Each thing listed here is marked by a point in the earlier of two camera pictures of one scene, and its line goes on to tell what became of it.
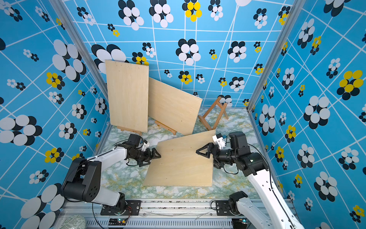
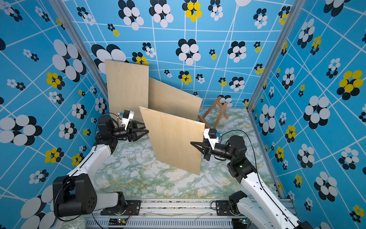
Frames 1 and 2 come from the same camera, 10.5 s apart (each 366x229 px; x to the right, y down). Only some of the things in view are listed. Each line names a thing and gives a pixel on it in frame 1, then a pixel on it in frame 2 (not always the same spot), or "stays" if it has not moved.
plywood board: x=128 y=85 stays
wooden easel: x=204 y=121 stays
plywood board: x=173 y=108 stays
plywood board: x=179 y=164 → x=171 y=138
